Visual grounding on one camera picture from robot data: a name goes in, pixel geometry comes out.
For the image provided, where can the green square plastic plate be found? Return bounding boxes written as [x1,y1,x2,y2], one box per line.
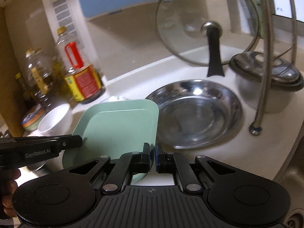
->
[62,99,160,184]

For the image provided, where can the person's left hand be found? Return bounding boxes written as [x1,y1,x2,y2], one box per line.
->
[1,169,21,218]

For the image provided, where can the white floral ceramic bowl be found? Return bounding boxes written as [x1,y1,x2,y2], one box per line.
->
[38,104,73,136]

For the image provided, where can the stainless steel bowl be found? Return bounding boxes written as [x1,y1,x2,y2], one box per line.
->
[26,160,47,172]

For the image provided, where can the colourful striped bowl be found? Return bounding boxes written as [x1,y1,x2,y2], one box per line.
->
[22,104,46,131]

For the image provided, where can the large stainless steel basin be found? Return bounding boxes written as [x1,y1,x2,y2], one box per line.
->
[147,79,243,149]

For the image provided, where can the small dark bottle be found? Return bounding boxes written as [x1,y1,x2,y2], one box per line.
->
[15,72,30,101]

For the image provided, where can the soy sauce bottle red label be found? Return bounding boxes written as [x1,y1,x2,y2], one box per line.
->
[57,26,105,104]

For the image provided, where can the small floral ceramic dish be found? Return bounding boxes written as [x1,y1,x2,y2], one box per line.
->
[101,96,128,103]

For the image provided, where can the dark oil bottle yellow label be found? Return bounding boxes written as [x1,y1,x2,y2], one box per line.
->
[25,48,63,110]

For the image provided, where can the stainless steel sink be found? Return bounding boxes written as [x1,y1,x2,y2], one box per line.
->
[274,131,304,227]

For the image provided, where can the steel pot with lid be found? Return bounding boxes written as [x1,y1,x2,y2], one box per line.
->
[229,51,303,113]

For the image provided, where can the glass pot lid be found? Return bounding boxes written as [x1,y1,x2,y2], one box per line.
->
[155,0,260,67]

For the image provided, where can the black lid handle stand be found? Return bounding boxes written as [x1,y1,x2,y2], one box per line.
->
[201,21,225,77]

